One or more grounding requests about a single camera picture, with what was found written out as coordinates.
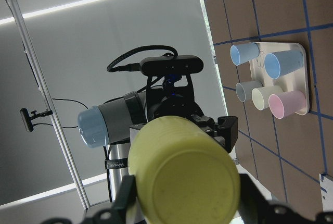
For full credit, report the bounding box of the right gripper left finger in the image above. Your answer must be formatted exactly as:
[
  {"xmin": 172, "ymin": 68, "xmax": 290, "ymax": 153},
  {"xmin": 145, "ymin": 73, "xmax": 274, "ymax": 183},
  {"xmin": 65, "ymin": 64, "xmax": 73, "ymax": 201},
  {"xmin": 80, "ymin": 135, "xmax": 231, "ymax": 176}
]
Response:
[{"xmin": 111, "ymin": 175, "xmax": 137, "ymax": 223}]

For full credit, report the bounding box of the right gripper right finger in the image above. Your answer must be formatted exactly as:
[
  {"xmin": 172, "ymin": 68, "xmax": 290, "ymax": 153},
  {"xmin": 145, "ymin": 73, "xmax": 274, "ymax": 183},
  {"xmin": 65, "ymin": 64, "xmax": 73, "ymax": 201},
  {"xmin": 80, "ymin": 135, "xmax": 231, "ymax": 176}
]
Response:
[{"xmin": 238, "ymin": 173, "xmax": 269, "ymax": 224}]

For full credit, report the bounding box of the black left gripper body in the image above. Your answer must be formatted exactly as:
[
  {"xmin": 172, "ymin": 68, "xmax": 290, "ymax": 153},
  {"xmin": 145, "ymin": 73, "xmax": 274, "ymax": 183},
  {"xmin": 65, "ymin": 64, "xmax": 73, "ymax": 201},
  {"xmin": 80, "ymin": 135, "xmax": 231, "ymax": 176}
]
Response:
[{"xmin": 145, "ymin": 75, "xmax": 238, "ymax": 153}]

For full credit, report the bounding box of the yellow plastic cup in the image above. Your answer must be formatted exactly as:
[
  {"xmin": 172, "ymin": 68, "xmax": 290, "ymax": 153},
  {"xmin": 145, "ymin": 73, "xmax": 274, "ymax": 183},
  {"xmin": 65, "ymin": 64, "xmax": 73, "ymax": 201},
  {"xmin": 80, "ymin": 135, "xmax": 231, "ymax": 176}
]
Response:
[{"xmin": 128, "ymin": 116, "xmax": 240, "ymax": 223}]

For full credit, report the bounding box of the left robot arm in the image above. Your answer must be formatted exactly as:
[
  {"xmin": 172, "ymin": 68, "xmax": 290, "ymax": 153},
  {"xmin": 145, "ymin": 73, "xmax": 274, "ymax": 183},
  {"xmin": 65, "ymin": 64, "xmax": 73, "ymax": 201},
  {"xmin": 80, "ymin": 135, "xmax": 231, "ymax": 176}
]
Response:
[{"xmin": 78, "ymin": 76, "xmax": 240, "ymax": 223}]

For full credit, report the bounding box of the grey plastic cup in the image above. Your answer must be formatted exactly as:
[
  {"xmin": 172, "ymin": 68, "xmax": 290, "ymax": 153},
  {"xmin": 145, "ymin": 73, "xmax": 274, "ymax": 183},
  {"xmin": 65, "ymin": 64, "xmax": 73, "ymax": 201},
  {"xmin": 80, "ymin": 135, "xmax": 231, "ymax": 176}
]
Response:
[{"xmin": 235, "ymin": 80, "xmax": 263, "ymax": 102}]

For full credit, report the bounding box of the light blue plastic cup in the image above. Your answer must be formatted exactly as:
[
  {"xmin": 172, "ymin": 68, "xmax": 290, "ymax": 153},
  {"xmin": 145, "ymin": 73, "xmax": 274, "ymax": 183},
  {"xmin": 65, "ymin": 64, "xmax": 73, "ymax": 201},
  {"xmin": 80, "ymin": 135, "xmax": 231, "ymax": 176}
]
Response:
[{"xmin": 230, "ymin": 43, "xmax": 260, "ymax": 66}]

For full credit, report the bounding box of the pale green plastic cup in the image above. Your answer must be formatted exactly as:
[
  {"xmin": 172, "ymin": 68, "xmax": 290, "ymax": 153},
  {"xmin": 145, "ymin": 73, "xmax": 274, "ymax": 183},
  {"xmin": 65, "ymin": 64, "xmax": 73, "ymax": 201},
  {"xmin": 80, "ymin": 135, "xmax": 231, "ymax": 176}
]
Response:
[{"xmin": 252, "ymin": 85, "xmax": 283, "ymax": 110}]

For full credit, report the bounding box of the pink plastic cup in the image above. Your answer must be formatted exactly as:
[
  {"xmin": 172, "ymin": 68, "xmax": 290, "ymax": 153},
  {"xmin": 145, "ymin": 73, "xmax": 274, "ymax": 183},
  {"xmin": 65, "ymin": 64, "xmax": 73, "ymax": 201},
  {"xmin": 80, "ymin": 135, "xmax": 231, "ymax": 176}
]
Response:
[{"xmin": 268, "ymin": 91, "xmax": 306, "ymax": 119}]

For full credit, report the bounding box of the cream serving tray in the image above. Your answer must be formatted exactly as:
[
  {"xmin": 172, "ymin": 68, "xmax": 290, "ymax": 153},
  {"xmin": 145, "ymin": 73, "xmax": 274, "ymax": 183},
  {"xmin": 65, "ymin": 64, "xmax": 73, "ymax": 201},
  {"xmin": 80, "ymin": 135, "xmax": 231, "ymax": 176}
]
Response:
[{"xmin": 249, "ymin": 42, "xmax": 310, "ymax": 116}]

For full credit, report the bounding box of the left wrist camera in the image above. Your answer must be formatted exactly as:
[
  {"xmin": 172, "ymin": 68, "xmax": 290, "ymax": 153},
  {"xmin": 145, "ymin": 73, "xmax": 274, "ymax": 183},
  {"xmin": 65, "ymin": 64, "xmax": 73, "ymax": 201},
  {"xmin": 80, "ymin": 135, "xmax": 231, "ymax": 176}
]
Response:
[{"xmin": 139, "ymin": 55, "xmax": 204, "ymax": 76}]

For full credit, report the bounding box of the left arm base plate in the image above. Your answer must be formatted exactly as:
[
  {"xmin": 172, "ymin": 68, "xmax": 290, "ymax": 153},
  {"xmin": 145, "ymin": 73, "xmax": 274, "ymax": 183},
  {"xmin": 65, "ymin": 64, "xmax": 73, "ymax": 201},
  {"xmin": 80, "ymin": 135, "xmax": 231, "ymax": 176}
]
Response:
[{"xmin": 319, "ymin": 173, "xmax": 333, "ymax": 211}]

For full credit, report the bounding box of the side mounted black camera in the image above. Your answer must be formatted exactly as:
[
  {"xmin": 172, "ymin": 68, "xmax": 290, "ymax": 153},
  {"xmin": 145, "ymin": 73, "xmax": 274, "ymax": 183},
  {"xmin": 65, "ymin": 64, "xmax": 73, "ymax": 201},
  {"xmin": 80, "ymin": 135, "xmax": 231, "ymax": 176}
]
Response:
[{"xmin": 20, "ymin": 108, "xmax": 53, "ymax": 132}]

